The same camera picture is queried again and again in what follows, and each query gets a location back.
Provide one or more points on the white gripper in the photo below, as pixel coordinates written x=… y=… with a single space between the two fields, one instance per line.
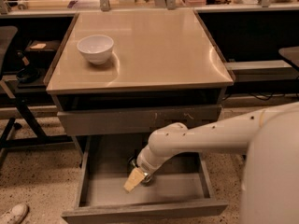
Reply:
x=144 y=166

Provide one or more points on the green soda can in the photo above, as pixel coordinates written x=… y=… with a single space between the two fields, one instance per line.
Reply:
x=133 y=164

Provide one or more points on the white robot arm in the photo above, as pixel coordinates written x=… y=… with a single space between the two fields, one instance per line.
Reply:
x=270 y=139

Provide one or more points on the open grey middle drawer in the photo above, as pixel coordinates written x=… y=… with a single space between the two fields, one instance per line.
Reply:
x=180 y=188

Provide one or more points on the closed grey top drawer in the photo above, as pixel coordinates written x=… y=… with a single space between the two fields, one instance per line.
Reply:
x=135 y=120

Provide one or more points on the grey drawer cabinet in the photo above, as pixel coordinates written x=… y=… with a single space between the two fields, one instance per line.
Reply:
x=160 y=58

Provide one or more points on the white sneaker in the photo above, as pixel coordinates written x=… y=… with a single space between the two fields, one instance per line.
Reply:
x=15 y=215

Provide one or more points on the white ceramic bowl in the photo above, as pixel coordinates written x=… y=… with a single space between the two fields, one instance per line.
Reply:
x=96 y=49

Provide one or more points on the black headphones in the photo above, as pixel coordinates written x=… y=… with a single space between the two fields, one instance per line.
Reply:
x=27 y=75

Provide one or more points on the dark box on shelf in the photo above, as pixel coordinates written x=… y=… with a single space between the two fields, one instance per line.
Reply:
x=42 y=49

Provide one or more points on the black chair frame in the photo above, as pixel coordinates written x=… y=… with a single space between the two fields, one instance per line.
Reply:
x=7 y=33

